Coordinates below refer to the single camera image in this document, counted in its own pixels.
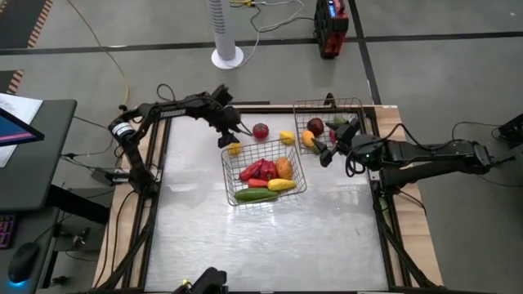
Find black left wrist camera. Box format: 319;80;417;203
211;83;235;106

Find wooden table board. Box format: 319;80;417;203
92;104;445;289

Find computer monitor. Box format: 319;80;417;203
0;106;46;148

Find white cable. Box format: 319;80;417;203
226;0;318;69

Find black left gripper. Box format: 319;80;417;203
206;105;254;149

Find yellow corn cob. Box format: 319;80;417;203
266;178;298;192

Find black box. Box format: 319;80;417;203
498;113;523;150

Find black cable loop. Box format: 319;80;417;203
156;83;177;103

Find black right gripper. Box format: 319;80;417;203
312;136;360;167

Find black backlit keyboard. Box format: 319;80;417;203
0;212;17;250

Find white tower fan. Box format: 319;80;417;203
205;0;245;70

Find long red pepper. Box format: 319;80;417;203
239;158;266;182

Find yellow cable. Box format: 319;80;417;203
65;0;131;114

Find dark purple plum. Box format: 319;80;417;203
306;117;325;137

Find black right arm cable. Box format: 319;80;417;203
451;120;503;144

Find white papers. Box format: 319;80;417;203
0;92;44;168

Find small black bracket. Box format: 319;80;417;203
71;228;91;250

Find dark grey desk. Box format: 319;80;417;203
0;99;78;213

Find green cucumber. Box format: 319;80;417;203
234;187;279;203

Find black handheld device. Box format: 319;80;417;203
173;266;229;294

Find red bell pepper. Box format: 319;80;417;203
259;159;279;181

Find red black power station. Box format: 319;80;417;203
313;0;351;60

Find black table frame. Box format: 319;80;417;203
93;101;440;294

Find black mat orange striped edge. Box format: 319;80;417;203
0;0;55;50
0;69;25;96

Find black computer mouse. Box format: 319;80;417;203
7;241;41;285

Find metal wire basket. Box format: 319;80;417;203
220;138;308;207
293;96;369;156

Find brown potato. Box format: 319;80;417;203
275;157;294;181

